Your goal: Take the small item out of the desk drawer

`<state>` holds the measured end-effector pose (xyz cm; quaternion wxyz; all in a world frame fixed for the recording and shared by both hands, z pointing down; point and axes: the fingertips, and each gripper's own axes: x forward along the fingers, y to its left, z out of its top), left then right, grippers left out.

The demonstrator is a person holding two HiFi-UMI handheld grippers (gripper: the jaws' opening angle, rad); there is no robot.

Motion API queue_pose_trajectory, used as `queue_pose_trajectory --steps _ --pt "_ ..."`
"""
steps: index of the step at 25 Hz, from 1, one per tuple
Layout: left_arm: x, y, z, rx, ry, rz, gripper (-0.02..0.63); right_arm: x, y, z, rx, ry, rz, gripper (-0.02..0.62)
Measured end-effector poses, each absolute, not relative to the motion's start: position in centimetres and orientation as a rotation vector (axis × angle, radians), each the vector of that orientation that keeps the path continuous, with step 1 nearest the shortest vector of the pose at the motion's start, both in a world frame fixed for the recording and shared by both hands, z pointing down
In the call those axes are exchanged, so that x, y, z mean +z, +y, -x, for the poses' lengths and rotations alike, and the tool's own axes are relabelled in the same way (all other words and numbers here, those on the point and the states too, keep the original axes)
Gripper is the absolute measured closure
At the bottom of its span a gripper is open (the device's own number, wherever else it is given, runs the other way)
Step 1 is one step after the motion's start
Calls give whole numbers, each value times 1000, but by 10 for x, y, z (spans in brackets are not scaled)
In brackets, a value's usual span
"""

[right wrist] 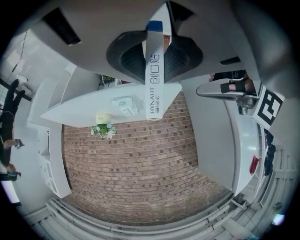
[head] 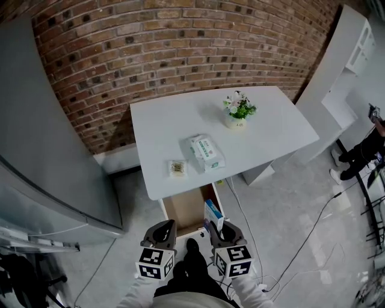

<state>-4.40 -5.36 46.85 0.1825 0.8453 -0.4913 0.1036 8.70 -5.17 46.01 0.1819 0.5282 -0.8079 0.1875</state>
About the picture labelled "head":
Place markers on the clear cotton swab packet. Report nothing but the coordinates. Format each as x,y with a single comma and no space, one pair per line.
177,169

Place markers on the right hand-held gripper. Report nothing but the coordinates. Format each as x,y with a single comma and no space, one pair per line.
234,260

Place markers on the white power strip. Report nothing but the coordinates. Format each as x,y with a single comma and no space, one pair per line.
262,287

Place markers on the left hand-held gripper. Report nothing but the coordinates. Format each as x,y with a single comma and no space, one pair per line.
153,263

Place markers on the white drawer with brown inside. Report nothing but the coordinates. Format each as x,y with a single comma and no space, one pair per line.
183,210

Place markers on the person's grey shirt torso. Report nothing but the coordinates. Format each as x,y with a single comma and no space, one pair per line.
195,300

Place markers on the person's left forearm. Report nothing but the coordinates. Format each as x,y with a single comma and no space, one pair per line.
135,293

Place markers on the white low wall ledge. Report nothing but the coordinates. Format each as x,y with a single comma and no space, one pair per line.
120,159

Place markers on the blue and white cardboard box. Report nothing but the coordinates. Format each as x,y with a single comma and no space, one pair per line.
213,212

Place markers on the white wet wipes pack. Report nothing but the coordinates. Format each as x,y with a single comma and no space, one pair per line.
207,153

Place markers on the grey refrigerator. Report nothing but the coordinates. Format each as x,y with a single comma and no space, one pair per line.
45,135

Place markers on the white metal shelf rack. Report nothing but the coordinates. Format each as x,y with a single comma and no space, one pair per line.
39,242

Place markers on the black office chair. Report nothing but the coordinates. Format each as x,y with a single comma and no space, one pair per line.
24,279

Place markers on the white desk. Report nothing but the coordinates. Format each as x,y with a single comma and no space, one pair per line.
168,126

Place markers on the black metal stand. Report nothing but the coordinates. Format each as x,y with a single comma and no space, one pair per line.
376,210

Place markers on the person's right forearm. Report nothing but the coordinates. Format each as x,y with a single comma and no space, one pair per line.
249,291

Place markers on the flower plant in white pot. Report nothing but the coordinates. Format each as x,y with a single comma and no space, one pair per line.
239,109

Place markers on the white shelf cabinet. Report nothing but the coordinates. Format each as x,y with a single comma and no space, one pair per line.
331,90

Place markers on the person's black trouser legs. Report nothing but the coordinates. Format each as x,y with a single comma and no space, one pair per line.
192,273

